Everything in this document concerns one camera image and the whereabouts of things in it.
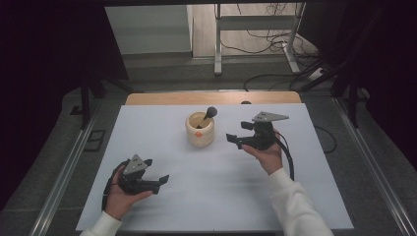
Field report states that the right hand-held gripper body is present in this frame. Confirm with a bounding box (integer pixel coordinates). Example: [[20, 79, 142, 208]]
[[236, 110, 290, 152]]

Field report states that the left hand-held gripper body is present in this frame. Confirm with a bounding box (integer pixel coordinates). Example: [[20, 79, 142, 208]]
[[117, 153, 162, 197]]

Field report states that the cream cup with orange mark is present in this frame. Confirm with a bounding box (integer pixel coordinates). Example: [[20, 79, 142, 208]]
[[185, 111, 216, 148]]

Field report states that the black makeup brush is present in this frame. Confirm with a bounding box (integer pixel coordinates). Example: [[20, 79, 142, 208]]
[[196, 105, 219, 130]]

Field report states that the person's right hand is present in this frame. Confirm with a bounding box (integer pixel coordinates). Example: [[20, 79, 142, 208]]
[[240, 129, 285, 177]]

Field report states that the person's left hand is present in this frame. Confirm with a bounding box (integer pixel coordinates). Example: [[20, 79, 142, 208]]
[[103, 165, 154, 221]]

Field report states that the white table mat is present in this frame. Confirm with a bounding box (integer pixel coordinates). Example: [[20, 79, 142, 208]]
[[76, 103, 355, 233]]

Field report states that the white power strip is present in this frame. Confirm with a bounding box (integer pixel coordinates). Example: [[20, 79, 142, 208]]
[[307, 67, 327, 82]]

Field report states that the black tripod stand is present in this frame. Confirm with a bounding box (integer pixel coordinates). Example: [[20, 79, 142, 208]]
[[69, 68, 145, 131], [296, 53, 372, 130]]

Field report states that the white cabinet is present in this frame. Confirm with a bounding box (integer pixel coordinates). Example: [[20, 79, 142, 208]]
[[104, 4, 194, 56]]

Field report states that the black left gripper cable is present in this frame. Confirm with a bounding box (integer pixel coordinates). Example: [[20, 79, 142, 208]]
[[100, 158, 131, 212]]

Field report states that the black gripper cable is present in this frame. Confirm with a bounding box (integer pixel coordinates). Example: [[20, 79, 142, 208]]
[[274, 132, 296, 182], [100, 158, 131, 212]]

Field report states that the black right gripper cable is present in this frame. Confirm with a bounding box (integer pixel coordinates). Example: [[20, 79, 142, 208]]
[[274, 132, 296, 182]]

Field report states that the long black floor cable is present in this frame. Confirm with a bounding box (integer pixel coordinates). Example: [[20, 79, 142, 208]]
[[242, 72, 311, 92]]

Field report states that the dark rectangular floor frame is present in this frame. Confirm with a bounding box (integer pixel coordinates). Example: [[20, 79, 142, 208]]
[[83, 129, 107, 152]]

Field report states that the thin black looped cable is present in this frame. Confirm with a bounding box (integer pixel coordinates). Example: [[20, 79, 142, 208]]
[[314, 125, 337, 154]]

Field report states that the metal floor rail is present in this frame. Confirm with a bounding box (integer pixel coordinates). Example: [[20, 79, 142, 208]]
[[330, 96, 417, 236], [28, 97, 103, 236]]

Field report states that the tangle of black floor cables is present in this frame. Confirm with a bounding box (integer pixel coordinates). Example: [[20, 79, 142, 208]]
[[218, 3, 320, 60]]

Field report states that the white metal stand frame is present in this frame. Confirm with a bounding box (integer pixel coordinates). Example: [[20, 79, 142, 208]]
[[213, 3, 308, 77]]

